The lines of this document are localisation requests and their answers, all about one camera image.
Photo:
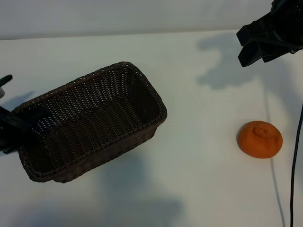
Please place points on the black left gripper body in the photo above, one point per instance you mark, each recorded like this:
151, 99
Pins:
6, 132

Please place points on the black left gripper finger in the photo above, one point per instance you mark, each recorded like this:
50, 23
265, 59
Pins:
11, 147
35, 118

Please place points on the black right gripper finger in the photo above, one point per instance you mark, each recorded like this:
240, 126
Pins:
249, 32
249, 55

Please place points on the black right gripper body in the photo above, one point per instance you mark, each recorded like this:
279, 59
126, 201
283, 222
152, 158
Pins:
281, 29

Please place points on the dark brown wicker basket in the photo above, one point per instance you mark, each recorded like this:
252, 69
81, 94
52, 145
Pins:
99, 113

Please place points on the orange mandarin fruit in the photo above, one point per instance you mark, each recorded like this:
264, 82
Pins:
258, 144

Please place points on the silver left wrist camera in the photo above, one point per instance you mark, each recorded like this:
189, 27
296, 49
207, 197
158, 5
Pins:
2, 92

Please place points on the black left camera bracket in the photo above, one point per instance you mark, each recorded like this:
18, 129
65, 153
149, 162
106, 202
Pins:
6, 80

